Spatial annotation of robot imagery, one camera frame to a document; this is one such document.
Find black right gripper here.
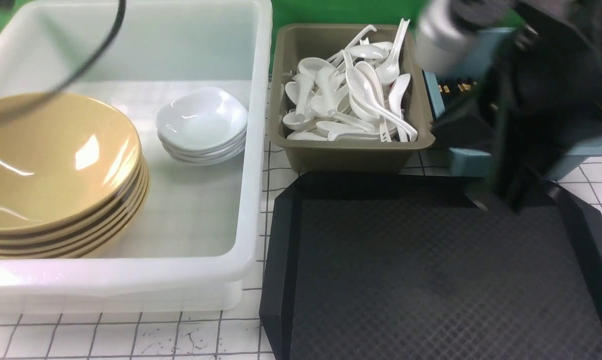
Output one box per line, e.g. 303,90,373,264
432,0,602,211

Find white ceramic soup spoon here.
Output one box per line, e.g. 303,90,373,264
340,49,419,142

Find white square sauce dish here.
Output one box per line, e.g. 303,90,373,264
155,86,248,152

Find tan noodle bowl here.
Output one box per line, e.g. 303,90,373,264
0,93,141,235

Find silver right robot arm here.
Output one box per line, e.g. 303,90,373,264
413,0,602,211

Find bundle of black chopsticks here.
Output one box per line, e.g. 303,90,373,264
437,77,477,100

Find blue plastic chopstick bin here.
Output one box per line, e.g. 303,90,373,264
424,27,602,180

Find long white spoon in bin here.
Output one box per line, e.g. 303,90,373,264
375,18,411,85

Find taupe plastic spoon bin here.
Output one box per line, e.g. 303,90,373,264
266,23,435,173

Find black textured serving tray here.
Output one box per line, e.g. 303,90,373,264
259,172,602,360

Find large white plastic tub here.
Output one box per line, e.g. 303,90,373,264
0,0,272,314

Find green backdrop cloth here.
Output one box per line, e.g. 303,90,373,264
0,0,425,87

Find black cable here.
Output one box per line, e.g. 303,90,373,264
0,0,127,118

